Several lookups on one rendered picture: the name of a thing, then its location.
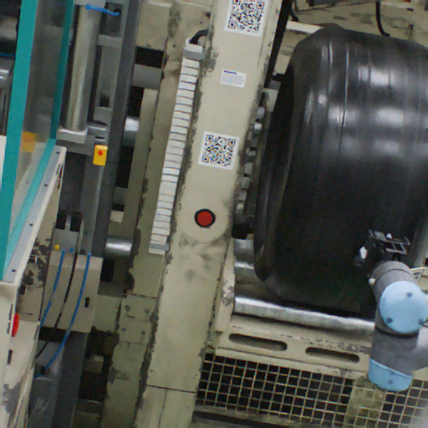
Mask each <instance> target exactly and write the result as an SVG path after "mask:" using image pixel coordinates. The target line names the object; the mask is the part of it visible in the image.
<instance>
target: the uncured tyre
mask: <svg viewBox="0 0 428 428"><path fill-rule="evenodd" d="M368 230H371V231H372V234H373V233H374V232H383V233H384V235H385V236H387V235H388V234H391V236H392V241H393V240H394V239H397V240H401V241H402V242H403V240H404V236H406V238H407V240H408V242H409V243H410V244H411V247H410V249H409V253H408V257H407V260H406V266H407V267H408V268H409V269H414V268H420V266H421V264H422V262H423V259H424V256H425V253H426V250H427V247H428V48H426V47H424V46H422V45H420V44H418V43H415V42H413V40H408V39H403V38H393V37H389V36H384V35H379V34H374V33H366V32H360V31H355V30H350V29H345V28H336V27H334V28H320V29H317V30H316V32H314V33H312V34H310V35H309V36H307V37H306V38H304V39H303V40H302V41H300V42H299V43H297V44H296V45H295V47H294V50H293V52H292V55H291V57H290V60H289V63H288V64H287V67H286V70H285V73H284V76H283V80H282V83H281V85H280V88H279V92H278V94H277V98H276V101H275V105H274V108H273V115H272V118H271V122H270V127H269V131H268V135H267V139H266V144H265V148H264V153H263V158H262V168H261V173H260V178H259V185H258V191H257V205H256V213H254V224H253V269H255V273H256V275H257V277H258V278H259V279H260V280H261V282H262V283H263V285H264V287H265V288H266V289H267V290H268V291H269V292H270V293H271V294H273V295H275V296H277V297H279V298H281V299H283V300H286V301H291V302H296V303H306V304H312V305H317V306H323V307H327V308H333V309H338V310H344V311H349V312H355V313H360V303H361V301H362V299H363V297H364V294H365V292H366V289H368V287H369V285H370V283H369V281H370V279H366V278H364V277H363V276H362V275H361V274H360V271H357V270H355V267H354V264H353V262H354V257H357V256H358V254H359V251H360V249H361V248H362V247H364V245H365V242H366V237H367V233H368Z"/></svg>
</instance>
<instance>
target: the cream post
mask: <svg viewBox="0 0 428 428"><path fill-rule="evenodd" d="M229 1H230V0H214V2H213V6H212V12H211V21H209V23H211V31H209V36H208V41H207V42H206V52H205V59H203V60H202V64H201V73H200V78H199V83H198V88H197V93H196V102H194V106H193V112H192V117H191V125H190V130H189V135H188V140H187V144H186V148H187V152H186V156H185V158H184V162H183V167H182V173H181V181H180V185H179V191H178V196H177V200H176V204H175V209H174V214H173V218H172V223H171V237H170V244H169V251H168V252H166V260H165V264H164V269H163V274H161V279H160V288H159V292H158V297H157V302H156V306H155V316H154V320H153V325H151V331H150V339H149V343H148V349H147V354H146V359H145V368H143V373H142V377H141V382H140V392H139V396H138V401H137V407H135V417H134V421H133V425H132V428H190V426H191V418H192V414H193V409H194V404H195V400H196V396H197V393H198V388H199V384H200V379H201V371H202V367H203V363H204V358H205V354H206V347H207V342H208V337H210V333H211V326H212V321H213V317H214V313H215V302H216V297H217V290H218V285H219V282H220V277H221V273H222V268H223V267H225V263H226V260H227V251H228V248H229V243H230V238H231V234H232V228H233V223H234V218H235V215H236V209H237V203H238V198H240V194H241V189H242V180H243V177H244V173H245V170H246V165H247V158H248V153H249V149H250V144H251V141H252V132H254V129H255V124H256V119H257V111H258V106H259V103H260V99H261V95H262V87H263V83H265V78H266V74H267V70H268V62H269V58H270V53H271V49H272V44H273V41H274V36H275V32H276V28H277V23H278V15H279V11H280V7H281V3H282V2H283V0H268V2H267V11H266V15H265V19H264V24H263V29H262V37H261V38H259V37H254V35H250V34H244V33H236V32H230V31H226V30H224V29H225V24H226V20H227V11H228V5H229ZM224 69H227V70H231V71H237V72H242V73H246V74H247V75H246V80H245V84H244V88H241V86H235V85H230V84H221V83H220V80H221V76H222V71H223V70H224ZM204 131H207V132H213V133H218V134H223V135H228V136H232V137H237V138H240V140H239V144H237V152H236V156H235V160H234V165H233V169H232V170H227V169H222V168H216V167H212V166H202V165H198V161H199V157H200V153H201V144H202V140H203V135H204ZM202 212H207V213H210V214H211V218H212V220H211V223H210V224H207V225H202V224H201V223H200V222H199V221H198V216H199V215H200V214H201V213H202Z"/></svg>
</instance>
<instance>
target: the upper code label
mask: <svg viewBox="0 0 428 428"><path fill-rule="evenodd" d="M267 5H268V0H230V1H229V5H228V11H227V20H226V24H225V29H224V30H226V31H230V32H236V33H244V34H250V35H254V37H259V38H261V37H262V29H263V24H264V19H265V15H266V11H267Z"/></svg>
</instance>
